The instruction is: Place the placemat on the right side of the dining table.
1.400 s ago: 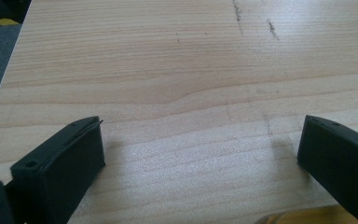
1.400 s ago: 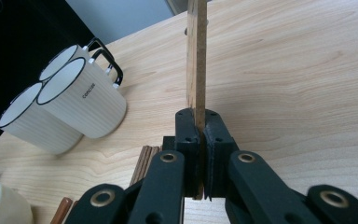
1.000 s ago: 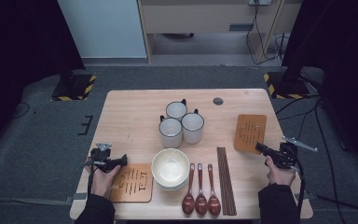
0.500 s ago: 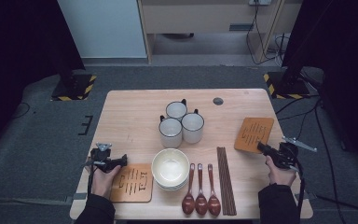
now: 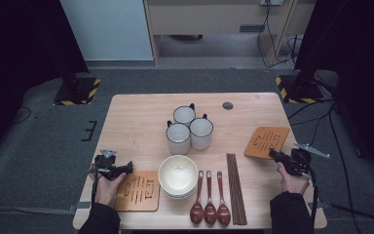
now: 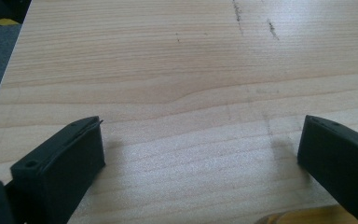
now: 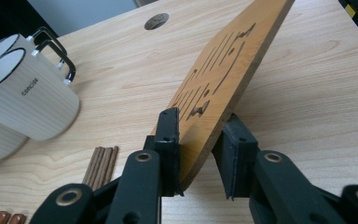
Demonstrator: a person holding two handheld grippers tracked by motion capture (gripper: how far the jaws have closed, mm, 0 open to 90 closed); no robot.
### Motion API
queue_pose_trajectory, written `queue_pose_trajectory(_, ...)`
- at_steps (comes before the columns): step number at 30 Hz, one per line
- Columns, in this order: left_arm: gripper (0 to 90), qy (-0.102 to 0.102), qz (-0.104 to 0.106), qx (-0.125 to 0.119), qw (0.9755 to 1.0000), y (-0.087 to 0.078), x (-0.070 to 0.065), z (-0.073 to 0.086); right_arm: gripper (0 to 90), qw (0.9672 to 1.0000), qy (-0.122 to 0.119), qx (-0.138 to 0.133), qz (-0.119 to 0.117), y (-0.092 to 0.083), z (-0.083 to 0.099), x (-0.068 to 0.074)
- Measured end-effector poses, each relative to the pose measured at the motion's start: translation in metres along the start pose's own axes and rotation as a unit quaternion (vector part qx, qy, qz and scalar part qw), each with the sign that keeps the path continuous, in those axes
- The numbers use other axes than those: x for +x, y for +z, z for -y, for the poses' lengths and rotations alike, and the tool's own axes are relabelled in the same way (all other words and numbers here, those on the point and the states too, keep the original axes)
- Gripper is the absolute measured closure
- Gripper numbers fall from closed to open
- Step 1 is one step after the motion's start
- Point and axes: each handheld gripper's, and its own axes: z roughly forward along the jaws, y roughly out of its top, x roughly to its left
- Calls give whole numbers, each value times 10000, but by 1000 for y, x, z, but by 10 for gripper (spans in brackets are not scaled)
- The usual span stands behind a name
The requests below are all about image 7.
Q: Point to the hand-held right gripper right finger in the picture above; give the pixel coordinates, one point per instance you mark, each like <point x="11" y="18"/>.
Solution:
<point x="236" y="161"/>

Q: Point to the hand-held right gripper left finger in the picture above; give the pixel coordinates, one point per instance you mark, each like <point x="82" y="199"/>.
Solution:
<point x="167" y="161"/>

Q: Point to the bundle of dark chopsticks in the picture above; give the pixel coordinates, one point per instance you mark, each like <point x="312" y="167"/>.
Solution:
<point x="101" y="168"/>

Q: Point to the wooden coaster with cutouts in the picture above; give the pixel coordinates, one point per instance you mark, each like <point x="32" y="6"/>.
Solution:
<point x="230" y="62"/>

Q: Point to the grey round table grommet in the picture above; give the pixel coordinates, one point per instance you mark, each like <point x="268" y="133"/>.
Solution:
<point x="157" y="21"/>

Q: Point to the white panel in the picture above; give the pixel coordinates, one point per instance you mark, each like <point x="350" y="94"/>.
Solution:
<point x="84" y="12"/>

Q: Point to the black curtain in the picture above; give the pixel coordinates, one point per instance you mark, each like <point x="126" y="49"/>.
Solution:
<point x="3" y="15"/>

